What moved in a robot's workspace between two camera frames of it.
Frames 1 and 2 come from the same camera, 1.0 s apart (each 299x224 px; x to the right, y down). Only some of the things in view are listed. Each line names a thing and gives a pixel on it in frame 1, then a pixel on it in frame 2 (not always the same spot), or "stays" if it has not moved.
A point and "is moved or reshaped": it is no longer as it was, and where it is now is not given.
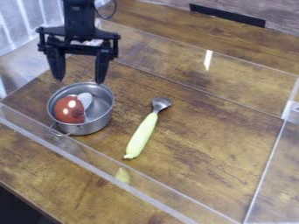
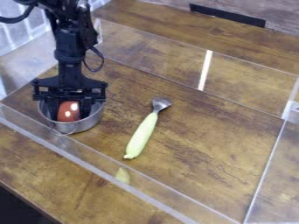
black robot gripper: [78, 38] to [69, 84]
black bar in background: [227, 16] stays
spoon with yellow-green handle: [145, 128] stays
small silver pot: [78, 108] is moved or reshaped
